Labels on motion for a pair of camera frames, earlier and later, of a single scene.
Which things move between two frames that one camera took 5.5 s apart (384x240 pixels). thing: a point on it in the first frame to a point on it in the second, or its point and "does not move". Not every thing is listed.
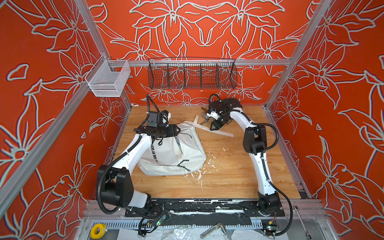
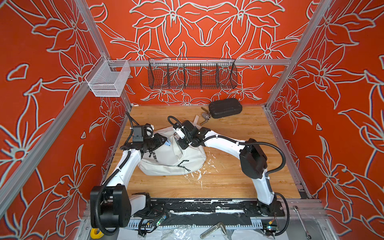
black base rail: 244,207 does not move
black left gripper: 172,130 to 159,140
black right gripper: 215,123 to 182,146
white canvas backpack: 173,154 does not move
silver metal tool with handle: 204,115 does not move
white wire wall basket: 108,78 does not move
